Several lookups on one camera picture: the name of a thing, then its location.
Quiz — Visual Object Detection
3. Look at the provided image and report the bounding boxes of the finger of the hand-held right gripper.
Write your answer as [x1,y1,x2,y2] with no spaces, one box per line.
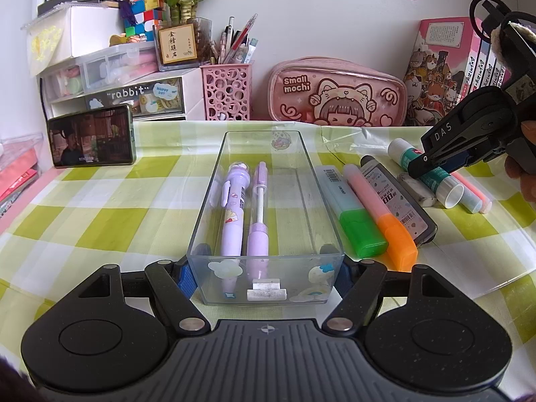
[408,87,521,179]

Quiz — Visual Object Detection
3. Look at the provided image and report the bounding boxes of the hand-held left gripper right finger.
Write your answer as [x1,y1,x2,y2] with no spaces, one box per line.
[322,257,455,336]

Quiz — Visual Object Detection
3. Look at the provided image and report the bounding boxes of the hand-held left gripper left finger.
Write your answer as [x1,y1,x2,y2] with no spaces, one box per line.
[79,255,211,336]

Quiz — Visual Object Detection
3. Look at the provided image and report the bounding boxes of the green highlighter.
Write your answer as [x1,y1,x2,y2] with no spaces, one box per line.
[314,164,389,259]

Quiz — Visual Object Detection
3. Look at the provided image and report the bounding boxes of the orange highlighter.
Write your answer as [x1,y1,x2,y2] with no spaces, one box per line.
[342,163,419,273]

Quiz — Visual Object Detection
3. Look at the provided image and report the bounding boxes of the light blue highlighter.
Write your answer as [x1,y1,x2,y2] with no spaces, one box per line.
[460,188,483,215]

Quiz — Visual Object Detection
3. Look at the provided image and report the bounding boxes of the clear plastic organizer tray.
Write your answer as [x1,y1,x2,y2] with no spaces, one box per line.
[186,131,346,306]

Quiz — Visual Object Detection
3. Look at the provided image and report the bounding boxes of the person's right hand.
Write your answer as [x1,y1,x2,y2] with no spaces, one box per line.
[505,121,536,202]

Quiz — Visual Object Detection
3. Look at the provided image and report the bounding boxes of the cartoon cat book set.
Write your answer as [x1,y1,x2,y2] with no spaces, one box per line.
[404,17,514,128]

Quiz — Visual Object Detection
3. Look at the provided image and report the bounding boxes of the pink highlighter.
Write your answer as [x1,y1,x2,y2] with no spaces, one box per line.
[451,171,493,214]

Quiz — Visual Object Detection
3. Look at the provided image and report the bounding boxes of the small white eraser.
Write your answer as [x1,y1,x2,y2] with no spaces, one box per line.
[246,278,288,302]

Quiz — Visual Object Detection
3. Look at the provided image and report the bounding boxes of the purple cartoon pen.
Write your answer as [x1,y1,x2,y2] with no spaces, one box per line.
[220,161,252,298]

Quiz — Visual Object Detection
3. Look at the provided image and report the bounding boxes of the light purple mechanical pencil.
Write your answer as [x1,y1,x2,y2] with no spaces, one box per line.
[246,161,271,279]

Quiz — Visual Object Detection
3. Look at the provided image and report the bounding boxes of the dirty white eraser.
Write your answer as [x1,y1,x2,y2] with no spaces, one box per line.
[396,172,438,208]

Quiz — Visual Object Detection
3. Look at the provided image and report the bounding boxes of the green checked tablecloth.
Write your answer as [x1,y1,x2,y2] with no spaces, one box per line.
[0,119,536,402]

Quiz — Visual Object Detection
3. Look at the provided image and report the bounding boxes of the pink cartoon pencil case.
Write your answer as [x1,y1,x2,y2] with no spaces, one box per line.
[267,56,408,127]

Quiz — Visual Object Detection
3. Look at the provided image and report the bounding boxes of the green smartphone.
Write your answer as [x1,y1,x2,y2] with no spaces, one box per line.
[46,105,137,169]

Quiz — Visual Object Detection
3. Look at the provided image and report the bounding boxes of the white desktop drawer unit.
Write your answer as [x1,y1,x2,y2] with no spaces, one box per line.
[48,67,204,121]

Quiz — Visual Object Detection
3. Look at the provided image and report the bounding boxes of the pink perforated pen holder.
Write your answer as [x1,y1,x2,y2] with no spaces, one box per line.
[200,61,255,122]

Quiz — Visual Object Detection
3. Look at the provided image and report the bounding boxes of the stack of pink boxes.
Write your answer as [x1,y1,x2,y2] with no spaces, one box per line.
[0,134,45,218]

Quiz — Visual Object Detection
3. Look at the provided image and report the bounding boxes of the clear plastic storage drawer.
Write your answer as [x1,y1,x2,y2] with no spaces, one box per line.
[40,41,162,102]

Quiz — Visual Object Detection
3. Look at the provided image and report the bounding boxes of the glass vase with label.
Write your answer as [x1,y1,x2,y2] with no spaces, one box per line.
[154,17,213,72]

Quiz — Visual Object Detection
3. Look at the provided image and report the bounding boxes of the bunch of pens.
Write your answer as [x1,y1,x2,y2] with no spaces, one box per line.
[209,13,260,66]

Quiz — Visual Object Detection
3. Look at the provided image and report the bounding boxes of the small figurine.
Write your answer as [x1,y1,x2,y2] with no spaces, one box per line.
[110,32,155,48]

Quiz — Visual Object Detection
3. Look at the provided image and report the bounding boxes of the white cardboard box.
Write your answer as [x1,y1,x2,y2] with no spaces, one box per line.
[21,2,126,77]

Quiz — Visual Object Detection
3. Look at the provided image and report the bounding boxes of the colourful puzzle cube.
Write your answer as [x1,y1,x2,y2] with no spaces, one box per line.
[123,0,170,38]

